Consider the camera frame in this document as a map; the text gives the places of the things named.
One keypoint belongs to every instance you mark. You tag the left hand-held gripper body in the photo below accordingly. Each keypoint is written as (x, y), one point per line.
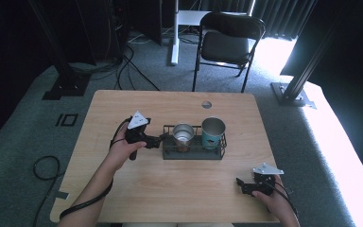
(137, 130)

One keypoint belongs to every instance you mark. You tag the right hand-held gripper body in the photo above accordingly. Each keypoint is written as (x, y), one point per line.
(266, 181)

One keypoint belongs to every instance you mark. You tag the steel cup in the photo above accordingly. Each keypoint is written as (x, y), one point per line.
(183, 134)

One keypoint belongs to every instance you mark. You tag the person's right hand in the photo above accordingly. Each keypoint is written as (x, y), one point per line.
(274, 201)

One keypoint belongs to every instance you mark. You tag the person's left hand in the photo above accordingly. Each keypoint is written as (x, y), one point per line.
(121, 151)

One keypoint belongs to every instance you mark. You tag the teal cup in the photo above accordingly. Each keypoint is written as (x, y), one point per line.
(212, 135)

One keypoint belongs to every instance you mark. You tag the grey table grommet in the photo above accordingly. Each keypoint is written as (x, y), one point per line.
(206, 104)

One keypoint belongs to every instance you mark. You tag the black metal stand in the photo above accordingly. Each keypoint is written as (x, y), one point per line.
(296, 82)
(66, 83)

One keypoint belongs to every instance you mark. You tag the black folding chair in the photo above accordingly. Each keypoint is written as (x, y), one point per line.
(225, 44)

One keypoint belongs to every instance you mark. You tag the dark cabinet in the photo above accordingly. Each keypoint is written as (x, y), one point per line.
(145, 19)

